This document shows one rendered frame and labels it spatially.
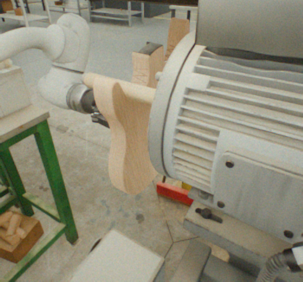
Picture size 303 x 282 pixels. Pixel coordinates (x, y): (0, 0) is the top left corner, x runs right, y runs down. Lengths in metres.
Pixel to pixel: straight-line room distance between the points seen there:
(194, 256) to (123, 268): 0.15
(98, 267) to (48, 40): 0.61
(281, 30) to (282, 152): 0.12
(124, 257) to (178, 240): 1.36
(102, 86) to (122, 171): 0.22
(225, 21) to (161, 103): 0.12
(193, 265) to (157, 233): 1.29
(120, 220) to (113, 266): 1.45
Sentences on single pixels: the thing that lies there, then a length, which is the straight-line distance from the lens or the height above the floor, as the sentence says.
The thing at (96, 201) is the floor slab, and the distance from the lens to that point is 1.96.
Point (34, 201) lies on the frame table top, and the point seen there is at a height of 0.22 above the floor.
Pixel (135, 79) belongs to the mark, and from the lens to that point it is 0.57.
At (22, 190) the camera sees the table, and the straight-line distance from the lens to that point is 1.85.
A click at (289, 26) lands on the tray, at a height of 1.41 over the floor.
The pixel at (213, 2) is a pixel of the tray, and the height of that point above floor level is 1.42.
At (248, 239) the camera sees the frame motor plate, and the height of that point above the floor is 1.12.
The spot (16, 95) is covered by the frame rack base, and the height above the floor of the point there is 1.00.
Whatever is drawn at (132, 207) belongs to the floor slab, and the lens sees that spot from 1.89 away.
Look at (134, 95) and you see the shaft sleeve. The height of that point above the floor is 1.25.
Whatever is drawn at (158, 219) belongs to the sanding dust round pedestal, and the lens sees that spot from 1.82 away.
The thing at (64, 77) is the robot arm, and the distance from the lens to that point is 0.84.
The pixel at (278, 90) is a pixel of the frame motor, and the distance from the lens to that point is 0.32.
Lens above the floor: 1.46
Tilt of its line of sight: 33 degrees down
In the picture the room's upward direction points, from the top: straight up
